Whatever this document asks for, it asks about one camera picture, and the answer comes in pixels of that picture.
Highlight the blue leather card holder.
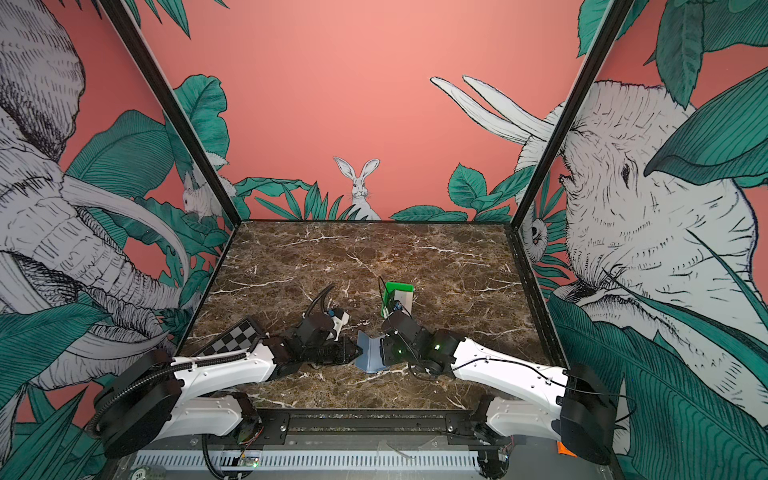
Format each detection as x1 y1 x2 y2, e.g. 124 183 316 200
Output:
355 331 388 374

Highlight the green plastic card tray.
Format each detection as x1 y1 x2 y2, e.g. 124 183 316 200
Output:
381 282 415 318

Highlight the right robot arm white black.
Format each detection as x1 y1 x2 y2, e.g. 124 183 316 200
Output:
358 310 619 465

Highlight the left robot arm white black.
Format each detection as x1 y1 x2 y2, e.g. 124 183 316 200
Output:
85 310 363 459

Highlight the stack of credit cards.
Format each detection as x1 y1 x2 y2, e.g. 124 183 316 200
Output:
394 290 414 316

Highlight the black white checkerboard plate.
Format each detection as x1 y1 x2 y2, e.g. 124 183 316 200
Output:
199 317 266 356

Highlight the green lit circuit board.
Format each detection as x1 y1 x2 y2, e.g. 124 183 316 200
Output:
238 456 261 468

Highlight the orange connector clip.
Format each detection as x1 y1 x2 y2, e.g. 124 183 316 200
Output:
556 441 577 458

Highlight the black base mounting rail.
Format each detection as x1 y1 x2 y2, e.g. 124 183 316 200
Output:
254 409 514 448

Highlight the white slotted cable duct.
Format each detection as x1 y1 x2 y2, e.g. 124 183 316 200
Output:
133 450 481 472

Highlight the black left frame post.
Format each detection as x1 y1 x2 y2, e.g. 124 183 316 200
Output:
99 0 242 229

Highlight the black frame post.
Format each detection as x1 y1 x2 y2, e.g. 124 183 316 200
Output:
99 0 242 229
511 0 633 231

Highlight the black right frame post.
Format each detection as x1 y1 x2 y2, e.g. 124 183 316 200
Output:
511 0 633 231

